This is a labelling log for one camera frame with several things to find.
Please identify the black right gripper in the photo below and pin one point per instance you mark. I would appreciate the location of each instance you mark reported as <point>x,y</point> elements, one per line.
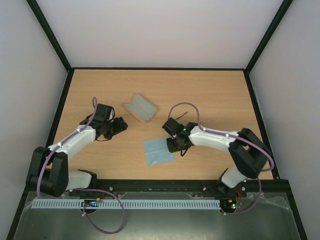
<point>172,145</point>

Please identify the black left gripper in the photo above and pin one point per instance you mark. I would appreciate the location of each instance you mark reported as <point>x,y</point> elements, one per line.
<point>121,126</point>

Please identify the light blue cleaning cloth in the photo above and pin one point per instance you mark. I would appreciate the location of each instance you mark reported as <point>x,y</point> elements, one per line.
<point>156,152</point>

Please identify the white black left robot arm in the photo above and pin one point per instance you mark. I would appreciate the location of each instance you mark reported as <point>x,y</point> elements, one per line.
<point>49,172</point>

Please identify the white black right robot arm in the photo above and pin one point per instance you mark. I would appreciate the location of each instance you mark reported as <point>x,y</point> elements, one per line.
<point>247,151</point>

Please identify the grey metal front plate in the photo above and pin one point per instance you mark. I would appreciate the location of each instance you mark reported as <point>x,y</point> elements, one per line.
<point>270,219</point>

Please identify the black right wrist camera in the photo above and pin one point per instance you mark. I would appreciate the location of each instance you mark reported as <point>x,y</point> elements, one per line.
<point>172,127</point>

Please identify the light blue slotted cable duct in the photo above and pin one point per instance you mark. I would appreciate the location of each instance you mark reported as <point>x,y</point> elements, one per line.
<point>128,204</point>

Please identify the black front mounting rail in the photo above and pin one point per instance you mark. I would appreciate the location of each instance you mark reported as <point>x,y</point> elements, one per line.
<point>202,188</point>

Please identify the black left corner frame post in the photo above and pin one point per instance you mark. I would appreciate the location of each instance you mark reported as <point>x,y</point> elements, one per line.
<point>39,15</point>

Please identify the black corner frame post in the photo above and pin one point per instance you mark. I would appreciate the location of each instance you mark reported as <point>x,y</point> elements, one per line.
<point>281,12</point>
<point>39,15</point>

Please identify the black right corner frame post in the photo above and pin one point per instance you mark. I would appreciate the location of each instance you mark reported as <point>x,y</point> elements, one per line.
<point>281,12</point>

